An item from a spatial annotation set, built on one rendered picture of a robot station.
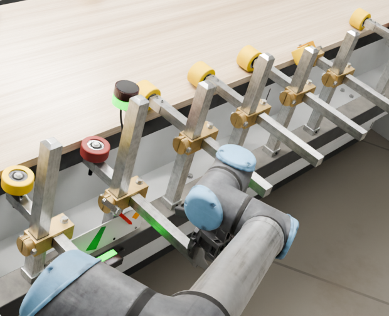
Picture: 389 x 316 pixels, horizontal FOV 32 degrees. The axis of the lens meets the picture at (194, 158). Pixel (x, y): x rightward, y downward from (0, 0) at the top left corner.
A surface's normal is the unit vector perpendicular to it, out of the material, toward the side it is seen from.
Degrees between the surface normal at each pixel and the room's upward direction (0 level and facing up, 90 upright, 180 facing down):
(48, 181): 90
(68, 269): 10
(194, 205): 89
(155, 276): 0
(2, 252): 0
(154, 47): 0
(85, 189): 90
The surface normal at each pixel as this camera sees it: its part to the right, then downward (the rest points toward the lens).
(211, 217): -0.49, 0.43
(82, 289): 0.06, -0.51
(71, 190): 0.69, 0.58
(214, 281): 0.11, -0.97
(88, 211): 0.24, -0.76
